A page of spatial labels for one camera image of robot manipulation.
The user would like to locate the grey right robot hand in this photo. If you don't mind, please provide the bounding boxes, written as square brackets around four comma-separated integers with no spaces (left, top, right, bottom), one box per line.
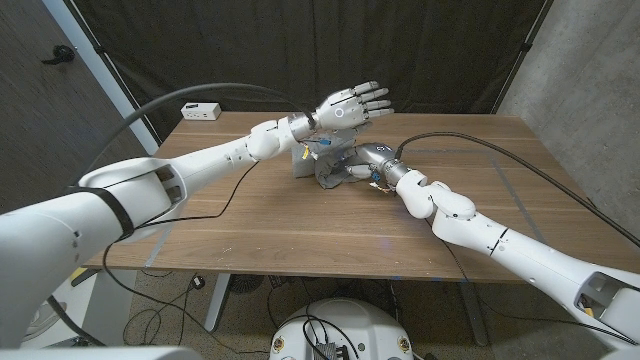
[344,142,416,189]

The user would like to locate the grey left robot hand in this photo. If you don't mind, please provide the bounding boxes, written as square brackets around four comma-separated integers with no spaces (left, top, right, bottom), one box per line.
[287,80,396,143]

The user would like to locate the grey shorts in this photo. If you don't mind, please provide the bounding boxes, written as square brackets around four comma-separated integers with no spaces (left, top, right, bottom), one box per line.
[291,130,374,190]

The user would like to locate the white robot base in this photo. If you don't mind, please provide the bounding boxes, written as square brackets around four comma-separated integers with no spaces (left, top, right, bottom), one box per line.
[269,298,415,360]

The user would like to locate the white power adapter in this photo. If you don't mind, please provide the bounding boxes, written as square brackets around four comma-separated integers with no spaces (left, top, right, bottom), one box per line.
[180,102,223,122]

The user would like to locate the black backdrop curtain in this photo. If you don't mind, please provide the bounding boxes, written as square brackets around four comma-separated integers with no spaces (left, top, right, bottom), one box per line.
[69,0,551,144]

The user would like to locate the black round fan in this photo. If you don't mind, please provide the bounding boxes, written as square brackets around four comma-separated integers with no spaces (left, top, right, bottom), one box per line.
[228,273,265,295]

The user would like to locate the black backdrop stand pole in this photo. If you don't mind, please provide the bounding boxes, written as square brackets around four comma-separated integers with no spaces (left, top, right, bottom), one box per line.
[492,0,555,115]
[64,0,162,146]

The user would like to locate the grey table leg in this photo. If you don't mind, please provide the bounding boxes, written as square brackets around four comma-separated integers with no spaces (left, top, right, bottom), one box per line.
[457,282,490,347]

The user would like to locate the grey box on base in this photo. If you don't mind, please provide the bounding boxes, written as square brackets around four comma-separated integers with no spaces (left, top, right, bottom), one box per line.
[312,342,351,360]

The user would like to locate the white table leg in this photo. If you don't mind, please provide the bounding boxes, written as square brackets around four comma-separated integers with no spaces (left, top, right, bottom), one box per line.
[203,273,232,334]

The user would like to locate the dark wooden door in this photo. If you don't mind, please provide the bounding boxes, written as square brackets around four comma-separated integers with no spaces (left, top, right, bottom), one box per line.
[0,0,151,216]

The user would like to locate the yellow and black object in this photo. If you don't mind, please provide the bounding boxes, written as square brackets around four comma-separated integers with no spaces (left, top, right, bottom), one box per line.
[69,266,100,288]

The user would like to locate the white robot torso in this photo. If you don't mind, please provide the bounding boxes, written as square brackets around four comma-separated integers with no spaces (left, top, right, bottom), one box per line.
[0,344,204,360]

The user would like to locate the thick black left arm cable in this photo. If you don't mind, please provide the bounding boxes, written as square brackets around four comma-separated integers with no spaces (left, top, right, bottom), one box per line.
[45,82,317,348]

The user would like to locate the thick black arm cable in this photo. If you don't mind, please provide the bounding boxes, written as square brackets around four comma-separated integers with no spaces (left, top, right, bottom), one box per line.
[394,131,640,249]
[45,82,317,348]

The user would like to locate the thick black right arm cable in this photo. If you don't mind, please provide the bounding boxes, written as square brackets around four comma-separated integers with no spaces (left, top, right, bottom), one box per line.
[394,131,640,249]

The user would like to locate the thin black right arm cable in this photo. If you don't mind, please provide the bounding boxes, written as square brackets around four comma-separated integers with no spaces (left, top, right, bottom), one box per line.
[434,235,639,346]

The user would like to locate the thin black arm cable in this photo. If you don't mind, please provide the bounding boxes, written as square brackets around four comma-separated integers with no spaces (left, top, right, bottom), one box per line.
[434,235,639,346]
[102,160,261,356]

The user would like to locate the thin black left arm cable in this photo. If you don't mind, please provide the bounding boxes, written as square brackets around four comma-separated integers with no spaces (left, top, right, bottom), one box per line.
[102,160,261,356]

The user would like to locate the black base cable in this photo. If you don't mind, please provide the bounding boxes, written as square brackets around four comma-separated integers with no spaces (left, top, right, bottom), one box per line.
[272,313,362,360]

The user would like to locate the black floor cable with plug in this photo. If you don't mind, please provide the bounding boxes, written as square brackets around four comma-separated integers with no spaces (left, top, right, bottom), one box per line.
[122,273,207,347]

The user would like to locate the white door frame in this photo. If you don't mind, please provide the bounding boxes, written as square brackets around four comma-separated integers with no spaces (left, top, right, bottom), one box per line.
[42,0,160,155]

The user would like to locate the black door handle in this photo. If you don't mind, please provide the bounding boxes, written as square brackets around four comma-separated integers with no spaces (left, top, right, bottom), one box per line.
[40,44,76,66]

